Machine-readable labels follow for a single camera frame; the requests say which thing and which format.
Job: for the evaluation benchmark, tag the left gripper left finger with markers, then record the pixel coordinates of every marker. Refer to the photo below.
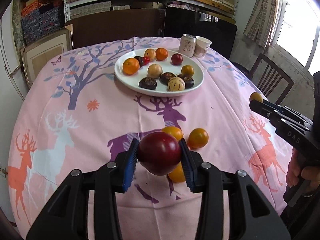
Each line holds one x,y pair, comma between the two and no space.
65,215

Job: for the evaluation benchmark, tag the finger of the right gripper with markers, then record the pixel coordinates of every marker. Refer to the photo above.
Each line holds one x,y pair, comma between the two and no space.
294,120
271,107

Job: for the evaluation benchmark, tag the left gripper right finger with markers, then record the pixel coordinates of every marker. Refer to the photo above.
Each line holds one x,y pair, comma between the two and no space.
251,215

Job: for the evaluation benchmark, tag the tan brown round fruit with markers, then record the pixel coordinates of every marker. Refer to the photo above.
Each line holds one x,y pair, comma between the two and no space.
256,96

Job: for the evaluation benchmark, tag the smooth orange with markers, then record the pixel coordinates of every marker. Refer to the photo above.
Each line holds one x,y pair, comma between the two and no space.
173,131
198,138

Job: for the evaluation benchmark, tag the hidden small orange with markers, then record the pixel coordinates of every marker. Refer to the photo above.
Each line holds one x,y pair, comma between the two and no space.
177,175

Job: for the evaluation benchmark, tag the yellow orange round fruit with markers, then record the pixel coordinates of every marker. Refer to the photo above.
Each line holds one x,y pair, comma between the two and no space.
187,70

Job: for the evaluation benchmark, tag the cream striped melon fruit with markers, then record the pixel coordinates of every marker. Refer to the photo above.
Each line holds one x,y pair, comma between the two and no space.
176,84

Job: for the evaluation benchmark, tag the large dark red plum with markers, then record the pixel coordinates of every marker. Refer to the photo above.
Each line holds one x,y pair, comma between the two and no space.
159,153

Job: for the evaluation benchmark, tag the dark red apple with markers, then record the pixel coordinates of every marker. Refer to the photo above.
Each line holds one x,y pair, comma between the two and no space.
177,59

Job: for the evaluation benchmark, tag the small red tomato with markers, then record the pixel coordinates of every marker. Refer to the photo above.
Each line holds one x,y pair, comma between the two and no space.
146,60

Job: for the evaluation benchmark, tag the small dark purple fruit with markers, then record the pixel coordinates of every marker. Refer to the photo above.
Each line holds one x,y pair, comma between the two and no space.
140,60

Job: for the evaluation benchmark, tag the large textured orange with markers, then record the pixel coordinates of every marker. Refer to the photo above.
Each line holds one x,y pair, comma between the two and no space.
130,66

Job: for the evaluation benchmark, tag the orange persimmon with stem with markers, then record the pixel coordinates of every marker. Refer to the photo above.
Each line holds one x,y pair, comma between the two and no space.
150,54

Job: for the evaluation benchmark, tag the right hand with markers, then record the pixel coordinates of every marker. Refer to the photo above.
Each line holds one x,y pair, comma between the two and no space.
311,173

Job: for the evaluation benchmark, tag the dark wooden chair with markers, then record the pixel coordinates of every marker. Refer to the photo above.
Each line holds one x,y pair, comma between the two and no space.
270,78

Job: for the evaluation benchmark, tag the dark mangosteen right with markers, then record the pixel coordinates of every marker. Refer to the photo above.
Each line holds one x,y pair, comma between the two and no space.
188,81

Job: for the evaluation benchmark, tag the black monitor screen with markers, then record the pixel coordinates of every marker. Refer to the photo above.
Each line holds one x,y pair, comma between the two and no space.
182,21

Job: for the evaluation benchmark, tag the white paper cup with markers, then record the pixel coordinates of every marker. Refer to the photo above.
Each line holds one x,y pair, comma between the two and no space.
202,45

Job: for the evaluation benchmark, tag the pink deer tablecloth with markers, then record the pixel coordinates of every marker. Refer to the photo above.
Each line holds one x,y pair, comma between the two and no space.
78,115

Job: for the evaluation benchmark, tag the pink drink can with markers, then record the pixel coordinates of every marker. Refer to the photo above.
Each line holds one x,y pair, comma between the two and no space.
187,45

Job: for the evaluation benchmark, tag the beige round fruit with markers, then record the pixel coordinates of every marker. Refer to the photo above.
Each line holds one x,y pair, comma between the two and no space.
154,71

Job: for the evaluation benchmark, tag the small orange mandarin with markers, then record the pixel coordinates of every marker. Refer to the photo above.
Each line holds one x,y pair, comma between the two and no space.
161,54

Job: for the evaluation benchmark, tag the dark mangosteen left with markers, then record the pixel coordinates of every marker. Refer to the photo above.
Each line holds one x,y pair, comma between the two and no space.
148,83

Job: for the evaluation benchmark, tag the white oval plate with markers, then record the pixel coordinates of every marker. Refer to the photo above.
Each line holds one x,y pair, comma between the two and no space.
132,81

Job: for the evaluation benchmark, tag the framed picture board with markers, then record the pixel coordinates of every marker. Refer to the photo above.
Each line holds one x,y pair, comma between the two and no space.
36,55

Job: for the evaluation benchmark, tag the dark wooden cabinet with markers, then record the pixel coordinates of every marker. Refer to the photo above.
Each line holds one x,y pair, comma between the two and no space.
116,25

